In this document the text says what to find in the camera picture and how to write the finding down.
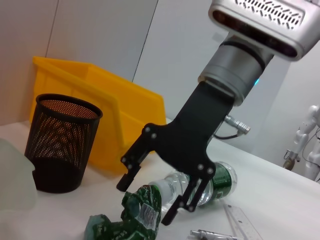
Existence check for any clear water bottle green label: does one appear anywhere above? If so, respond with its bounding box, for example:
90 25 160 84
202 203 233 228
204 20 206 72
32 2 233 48
147 161 237 213

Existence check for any yellow plastic storage bin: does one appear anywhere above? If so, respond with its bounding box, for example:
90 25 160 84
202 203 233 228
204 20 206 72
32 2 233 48
29 56 167 176

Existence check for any right gripper cable with plug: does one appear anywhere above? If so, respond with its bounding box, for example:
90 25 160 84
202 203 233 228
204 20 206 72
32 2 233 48
212 114 252 141

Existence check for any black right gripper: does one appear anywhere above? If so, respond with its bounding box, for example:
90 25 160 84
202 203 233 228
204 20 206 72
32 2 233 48
116 82 235 225

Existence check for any clear plastic ruler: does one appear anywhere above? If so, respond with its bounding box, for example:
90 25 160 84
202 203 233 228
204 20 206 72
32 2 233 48
223 203 263 240

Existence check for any silver grey ballpoint pen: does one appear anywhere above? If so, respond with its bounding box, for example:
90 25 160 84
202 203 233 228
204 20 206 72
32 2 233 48
189 229 241 240

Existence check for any pale green glass bowl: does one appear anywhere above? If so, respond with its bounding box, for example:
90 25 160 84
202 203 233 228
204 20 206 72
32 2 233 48
0 138 38 208

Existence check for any black mesh pen cup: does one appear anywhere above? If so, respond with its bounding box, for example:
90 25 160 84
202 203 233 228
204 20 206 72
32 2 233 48
24 93 104 194

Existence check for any white humanoid robot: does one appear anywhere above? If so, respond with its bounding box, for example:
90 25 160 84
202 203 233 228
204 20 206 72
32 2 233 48
283 104 320 182

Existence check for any green plastic wrapper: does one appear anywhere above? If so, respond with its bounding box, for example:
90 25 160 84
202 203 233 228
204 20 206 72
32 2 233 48
84 184 163 240

